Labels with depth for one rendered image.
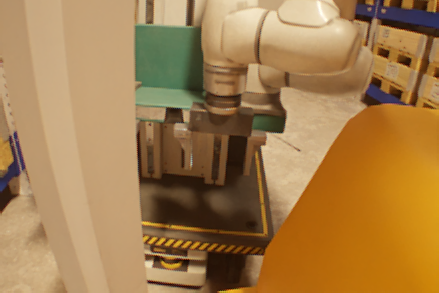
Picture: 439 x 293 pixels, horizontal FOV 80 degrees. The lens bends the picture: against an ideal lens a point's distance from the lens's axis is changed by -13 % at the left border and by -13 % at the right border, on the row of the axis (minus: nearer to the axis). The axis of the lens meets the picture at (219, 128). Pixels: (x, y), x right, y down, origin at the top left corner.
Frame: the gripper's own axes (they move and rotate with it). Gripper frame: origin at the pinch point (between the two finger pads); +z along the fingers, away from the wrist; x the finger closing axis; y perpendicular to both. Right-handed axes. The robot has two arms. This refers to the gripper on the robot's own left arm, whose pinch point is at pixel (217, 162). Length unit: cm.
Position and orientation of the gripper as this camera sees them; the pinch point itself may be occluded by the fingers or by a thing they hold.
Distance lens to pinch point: 68.5
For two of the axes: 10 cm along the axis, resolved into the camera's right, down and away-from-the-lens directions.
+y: -0.5, 4.1, -9.1
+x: 10.0, 0.9, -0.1
